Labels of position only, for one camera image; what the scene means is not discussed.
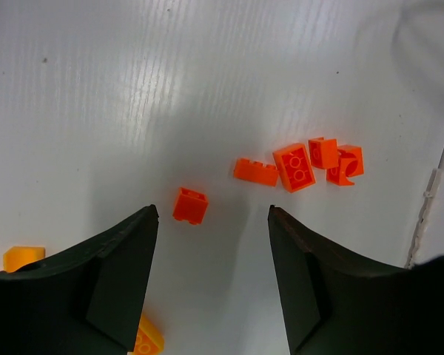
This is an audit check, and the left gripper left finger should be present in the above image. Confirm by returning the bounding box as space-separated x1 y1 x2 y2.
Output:
0 205 158 354

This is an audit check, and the orange lego stack right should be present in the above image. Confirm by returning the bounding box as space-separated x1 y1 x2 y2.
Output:
232 137 365 193

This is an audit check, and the yellow orange lego group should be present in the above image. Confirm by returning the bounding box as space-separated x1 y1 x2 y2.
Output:
3 246 46 273

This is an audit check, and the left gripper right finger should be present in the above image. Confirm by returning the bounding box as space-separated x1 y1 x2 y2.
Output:
268 206 444 354

